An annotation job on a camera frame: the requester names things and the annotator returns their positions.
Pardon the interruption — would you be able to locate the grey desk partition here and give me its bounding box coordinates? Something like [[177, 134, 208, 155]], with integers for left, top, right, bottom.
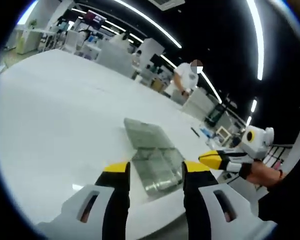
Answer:
[[97, 39, 138, 78]]

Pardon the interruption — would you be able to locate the clear plastic guide fixture box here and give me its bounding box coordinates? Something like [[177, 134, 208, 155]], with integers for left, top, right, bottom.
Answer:
[[123, 117, 185, 196]]

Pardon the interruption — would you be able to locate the black tripod stand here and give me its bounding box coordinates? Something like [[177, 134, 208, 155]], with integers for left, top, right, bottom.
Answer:
[[204, 93, 237, 126]]

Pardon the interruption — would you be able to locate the white frame box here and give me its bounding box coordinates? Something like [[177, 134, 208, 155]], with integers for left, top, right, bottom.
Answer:
[[216, 126, 232, 146]]

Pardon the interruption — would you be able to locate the white table partition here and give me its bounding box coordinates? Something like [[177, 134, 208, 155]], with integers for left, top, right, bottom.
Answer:
[[182, 88, 220, 121]]

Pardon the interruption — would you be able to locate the person's right hand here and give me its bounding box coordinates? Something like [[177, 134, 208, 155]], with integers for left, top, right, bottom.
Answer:
[[239, 161, 283, 186]]

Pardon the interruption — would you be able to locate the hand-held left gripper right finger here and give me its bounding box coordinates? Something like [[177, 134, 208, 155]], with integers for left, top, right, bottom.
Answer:
[[181, 160, 278, 240]]

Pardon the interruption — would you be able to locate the short ceiling light strip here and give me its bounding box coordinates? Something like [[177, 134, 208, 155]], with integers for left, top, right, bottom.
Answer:
[[246, 0, 265, 81]]

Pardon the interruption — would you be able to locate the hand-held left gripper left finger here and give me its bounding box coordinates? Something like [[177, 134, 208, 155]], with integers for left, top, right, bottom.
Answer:
[[37, 161, 131, 240]]

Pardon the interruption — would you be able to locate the long curved ceiling light strip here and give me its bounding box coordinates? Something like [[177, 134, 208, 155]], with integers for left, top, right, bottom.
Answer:
[[112, 0, 183, 49]]

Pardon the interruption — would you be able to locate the purple wall screen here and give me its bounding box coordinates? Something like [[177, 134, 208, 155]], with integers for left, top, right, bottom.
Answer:
[[84, 10, 106, 26]]

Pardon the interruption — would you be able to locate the clear plastic packet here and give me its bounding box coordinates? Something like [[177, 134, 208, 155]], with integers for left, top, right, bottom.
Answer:
[[205, 138, 222, 151]]

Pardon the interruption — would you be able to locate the person's black clothing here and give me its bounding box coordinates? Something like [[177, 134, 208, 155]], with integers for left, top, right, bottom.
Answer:
[[257, 169, 300, 223]]

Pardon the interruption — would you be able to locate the ceiling air vent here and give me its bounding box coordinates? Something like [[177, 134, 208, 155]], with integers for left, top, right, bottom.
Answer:
[[149, 0, 186, 11]]

